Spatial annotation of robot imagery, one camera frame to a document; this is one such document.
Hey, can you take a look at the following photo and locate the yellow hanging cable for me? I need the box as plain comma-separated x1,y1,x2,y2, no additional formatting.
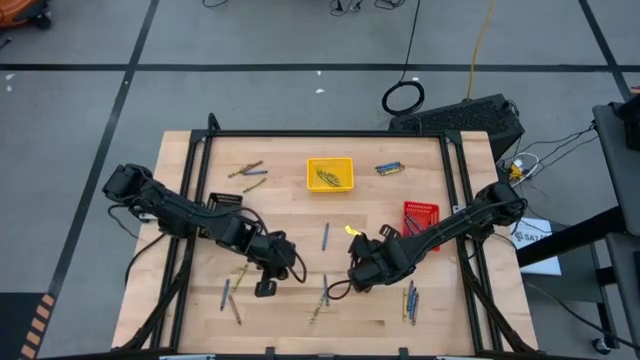
466,0,498,100

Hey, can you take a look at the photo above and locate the white cable bundle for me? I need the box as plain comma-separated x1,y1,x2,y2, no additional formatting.
499,151,542,182

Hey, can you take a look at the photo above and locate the black left base cable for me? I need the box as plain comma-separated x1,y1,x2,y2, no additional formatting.
107,202,170,289

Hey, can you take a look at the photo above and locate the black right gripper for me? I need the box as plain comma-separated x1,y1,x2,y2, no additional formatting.
346,233,417,292

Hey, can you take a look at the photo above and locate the black metal beam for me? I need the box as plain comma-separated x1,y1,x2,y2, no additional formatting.
516,205,629,269

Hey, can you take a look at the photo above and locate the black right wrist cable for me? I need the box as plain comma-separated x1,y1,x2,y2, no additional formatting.
326,277,358,302

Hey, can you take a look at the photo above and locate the orange object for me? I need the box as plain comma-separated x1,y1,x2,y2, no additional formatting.
0,0,53,30

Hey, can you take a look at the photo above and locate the white paper sign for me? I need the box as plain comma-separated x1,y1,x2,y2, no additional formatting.
509,217,563,277

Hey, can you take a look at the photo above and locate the black cables to cart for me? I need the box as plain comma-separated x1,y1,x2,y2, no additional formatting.
519,124,601,169

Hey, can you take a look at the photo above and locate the black perforated computer tower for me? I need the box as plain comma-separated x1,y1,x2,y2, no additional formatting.
388,93,527,162

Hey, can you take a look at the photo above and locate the black orange striped floor mat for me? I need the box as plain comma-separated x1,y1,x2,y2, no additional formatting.
0,291,57,360

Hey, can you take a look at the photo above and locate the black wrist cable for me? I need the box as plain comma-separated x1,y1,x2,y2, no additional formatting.
326,277,358,302
277,238,308,286

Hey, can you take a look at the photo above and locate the black floor cable bundle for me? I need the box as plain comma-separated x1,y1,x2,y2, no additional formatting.
328,0,407,15

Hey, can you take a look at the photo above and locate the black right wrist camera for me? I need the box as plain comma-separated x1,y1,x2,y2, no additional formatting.
377,223,402,242

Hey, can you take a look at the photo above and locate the grey cart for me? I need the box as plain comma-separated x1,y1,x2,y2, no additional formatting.
591,94,640,357

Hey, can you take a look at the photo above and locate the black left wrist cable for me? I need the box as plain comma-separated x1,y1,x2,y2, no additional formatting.
277,238,308,286

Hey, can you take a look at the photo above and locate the yellow plastic basket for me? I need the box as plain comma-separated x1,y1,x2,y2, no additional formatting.
305,156,356,194

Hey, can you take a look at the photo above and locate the black metal table frame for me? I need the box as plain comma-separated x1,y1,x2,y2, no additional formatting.
112,112,539,360

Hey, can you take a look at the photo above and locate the black cable with coil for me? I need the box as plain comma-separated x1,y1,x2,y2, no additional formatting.
381,0,427,118

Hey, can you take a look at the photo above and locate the red plastic basket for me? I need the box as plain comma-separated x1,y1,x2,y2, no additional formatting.
402,200,442,253

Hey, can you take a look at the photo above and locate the black plastic basket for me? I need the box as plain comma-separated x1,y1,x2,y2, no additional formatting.
204,191,245,239

